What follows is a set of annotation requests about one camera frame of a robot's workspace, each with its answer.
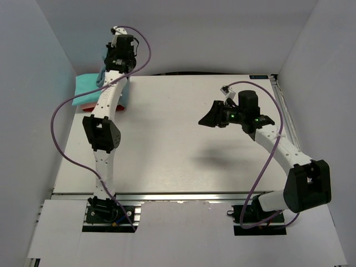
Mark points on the teal folded t shirt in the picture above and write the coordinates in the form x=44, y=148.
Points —
x=86, y=83

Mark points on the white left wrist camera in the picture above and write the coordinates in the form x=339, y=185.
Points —
x=117, y=31

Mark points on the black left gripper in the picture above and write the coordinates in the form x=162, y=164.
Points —
x=109, y=49

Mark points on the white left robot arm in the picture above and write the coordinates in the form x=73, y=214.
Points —
x=101, y=131

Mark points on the blue t shirt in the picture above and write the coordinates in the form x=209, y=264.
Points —
x=116, y=59

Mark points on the blue label sticker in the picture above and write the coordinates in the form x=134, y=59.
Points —
x=259, y=77

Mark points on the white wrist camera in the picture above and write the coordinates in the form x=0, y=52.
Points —
x=117, y=31
x=229, y=95

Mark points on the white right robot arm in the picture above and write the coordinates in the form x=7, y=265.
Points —
x=308, y=183

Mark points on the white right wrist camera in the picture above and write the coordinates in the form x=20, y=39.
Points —
x=229, y=95

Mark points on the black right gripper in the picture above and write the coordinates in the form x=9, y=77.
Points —
x=214, y=116

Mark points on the red folded t shirt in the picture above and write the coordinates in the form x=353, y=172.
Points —
x=118, y=108

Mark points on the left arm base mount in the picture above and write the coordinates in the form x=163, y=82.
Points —
x=105, y=216

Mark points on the aluminium table frame rail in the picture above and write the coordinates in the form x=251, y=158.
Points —
x=289, y=116

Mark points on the pink folded t shirt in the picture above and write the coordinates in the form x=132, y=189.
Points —
x=88, y=106

